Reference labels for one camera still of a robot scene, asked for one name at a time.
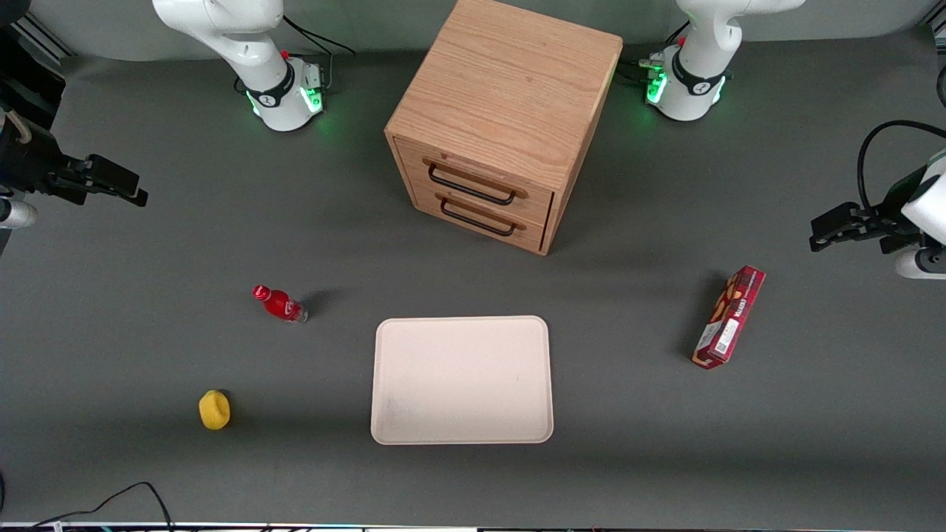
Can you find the red snack box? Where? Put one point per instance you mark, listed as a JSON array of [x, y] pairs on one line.
[[730, 318]]

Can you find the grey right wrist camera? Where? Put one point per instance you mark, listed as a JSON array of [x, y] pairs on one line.
[[16, 214]]

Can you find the beige rectangular tray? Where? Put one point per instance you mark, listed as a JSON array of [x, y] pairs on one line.
[[462, 380]]

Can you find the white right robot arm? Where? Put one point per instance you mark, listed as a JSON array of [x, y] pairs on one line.
[[273, 89]]

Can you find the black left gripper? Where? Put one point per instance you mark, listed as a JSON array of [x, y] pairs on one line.
[[889, 219]]

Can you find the yellow lemon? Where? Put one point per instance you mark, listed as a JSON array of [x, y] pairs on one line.
[[214, 410]]

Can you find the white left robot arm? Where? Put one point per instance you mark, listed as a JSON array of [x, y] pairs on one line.
[[695, 74]]

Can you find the small red bottle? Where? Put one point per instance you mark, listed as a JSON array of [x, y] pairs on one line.
[[281, 304]]

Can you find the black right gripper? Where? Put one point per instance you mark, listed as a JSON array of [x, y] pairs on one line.
[[28, 164]]

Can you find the aluminium frame rail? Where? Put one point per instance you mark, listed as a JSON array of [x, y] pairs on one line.
[[44, 37], [937, 29]]

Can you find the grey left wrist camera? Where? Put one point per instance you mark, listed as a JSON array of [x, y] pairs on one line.
[[920, 264]]

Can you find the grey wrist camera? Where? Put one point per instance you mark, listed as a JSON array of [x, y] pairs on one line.
[[920, 264], [16, 214]]

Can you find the wooden drawer cabinet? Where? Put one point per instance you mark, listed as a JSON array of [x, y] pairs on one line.
[[510, 89]]

